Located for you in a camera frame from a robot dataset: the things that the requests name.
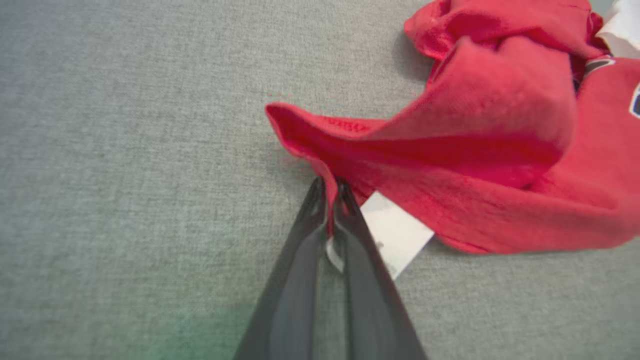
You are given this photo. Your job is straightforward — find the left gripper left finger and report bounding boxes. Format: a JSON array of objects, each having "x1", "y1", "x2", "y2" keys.
[{"x1": 232, "y1": 176, "x2": 331, "y2": 360}]

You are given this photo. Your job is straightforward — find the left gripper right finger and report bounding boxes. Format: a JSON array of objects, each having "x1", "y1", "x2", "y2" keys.
[{"x1": 332, "y1": 177, "x2": 429, "y2": 360}]

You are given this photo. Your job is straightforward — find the red jersey with crest patch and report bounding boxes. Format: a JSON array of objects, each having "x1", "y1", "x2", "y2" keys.
[{"x1": 264, "y1": 0, "x2": 640, "y2": 281}]

